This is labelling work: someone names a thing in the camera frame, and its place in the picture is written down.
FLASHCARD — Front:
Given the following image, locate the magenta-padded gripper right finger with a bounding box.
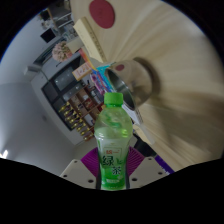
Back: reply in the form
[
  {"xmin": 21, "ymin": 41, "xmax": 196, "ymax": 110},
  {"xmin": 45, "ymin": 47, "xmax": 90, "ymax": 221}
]
[{"xmin": 126, "ymin": 146, "xmax": 168, "ymax": 190}]

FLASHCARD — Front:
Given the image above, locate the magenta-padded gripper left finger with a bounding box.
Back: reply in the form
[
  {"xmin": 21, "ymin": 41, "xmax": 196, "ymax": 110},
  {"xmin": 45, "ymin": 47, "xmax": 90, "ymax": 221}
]
[{"xmin": 59, "ymin": 147, "xmax": 101, "ymax": 190}]

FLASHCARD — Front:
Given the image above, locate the green tea bottle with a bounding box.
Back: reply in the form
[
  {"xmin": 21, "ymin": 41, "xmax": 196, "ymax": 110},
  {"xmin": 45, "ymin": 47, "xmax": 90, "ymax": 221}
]
[{"xmin": 94, "ymin": 91, "xmax": 134, "ymax": 191}]

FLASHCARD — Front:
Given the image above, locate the teal book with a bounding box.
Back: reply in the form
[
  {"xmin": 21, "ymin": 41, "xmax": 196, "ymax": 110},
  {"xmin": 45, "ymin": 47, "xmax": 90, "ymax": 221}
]
[{"xmin": 99, "ymin": 68, "xmax": 113, "ymax": 91}]

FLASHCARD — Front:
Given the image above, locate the tan upright box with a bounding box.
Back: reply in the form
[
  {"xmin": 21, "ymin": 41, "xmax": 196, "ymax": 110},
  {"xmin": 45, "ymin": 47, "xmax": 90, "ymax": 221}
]
[{"xmin": 71, "ymin": 63, "xmax": 93, "ymax": 81}]

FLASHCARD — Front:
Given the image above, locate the white air conditioner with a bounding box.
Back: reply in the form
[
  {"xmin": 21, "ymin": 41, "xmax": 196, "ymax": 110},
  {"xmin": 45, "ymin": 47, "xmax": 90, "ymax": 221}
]
[{"xmin": 23, "ymin": 64, "xmax": 43, "ymax": 79}]

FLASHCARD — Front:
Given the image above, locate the pink flower bouquet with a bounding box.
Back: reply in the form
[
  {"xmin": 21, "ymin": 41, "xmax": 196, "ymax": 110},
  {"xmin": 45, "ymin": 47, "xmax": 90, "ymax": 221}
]
[{"xmin": 51, "ymin": 40, "xmax": 73, "ymax": 63}]

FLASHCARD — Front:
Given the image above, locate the black computer monitor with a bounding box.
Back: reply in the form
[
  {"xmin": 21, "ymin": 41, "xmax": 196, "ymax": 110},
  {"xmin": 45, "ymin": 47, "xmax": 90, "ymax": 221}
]
[{"xmin": 39, "ymin": 27, "xmax": 58, "ymax": 44}]

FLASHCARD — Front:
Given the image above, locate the round red coaster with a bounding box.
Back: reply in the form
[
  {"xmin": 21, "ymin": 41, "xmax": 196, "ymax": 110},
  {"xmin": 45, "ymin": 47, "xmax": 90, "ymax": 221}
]
[{"xmin": 88, "ymin": 0, "xmax": 116, "ymax": 30}]

